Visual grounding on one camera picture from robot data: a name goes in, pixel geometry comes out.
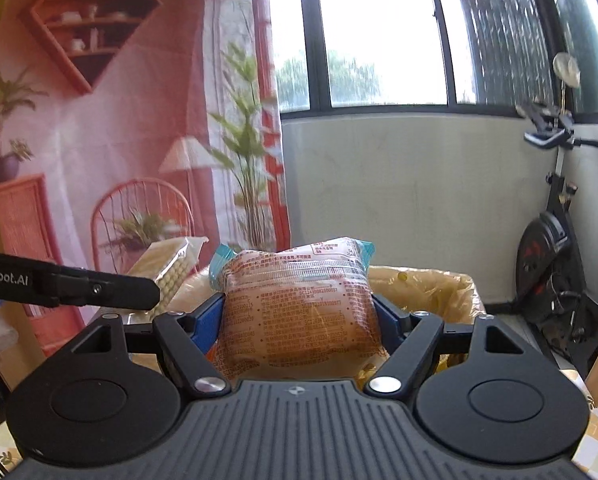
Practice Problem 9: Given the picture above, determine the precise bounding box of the pale cracker packet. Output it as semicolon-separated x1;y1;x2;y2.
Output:
122;236;209;324

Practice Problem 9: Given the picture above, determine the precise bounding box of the clear orange bread packet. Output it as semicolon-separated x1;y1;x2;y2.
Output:
209;237;388;382

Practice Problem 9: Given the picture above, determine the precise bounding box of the pink printed backdrop cloth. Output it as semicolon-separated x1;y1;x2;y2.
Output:
0;0;293;356

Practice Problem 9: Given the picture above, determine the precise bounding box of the black framed window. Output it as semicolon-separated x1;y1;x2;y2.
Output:
269;0;598;124

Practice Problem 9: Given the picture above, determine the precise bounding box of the black exercise bike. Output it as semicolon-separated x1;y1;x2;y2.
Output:
512;52;598;377

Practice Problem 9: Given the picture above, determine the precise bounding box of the cardboard box with plastic liner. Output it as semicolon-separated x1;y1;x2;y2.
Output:
129;238;488;386

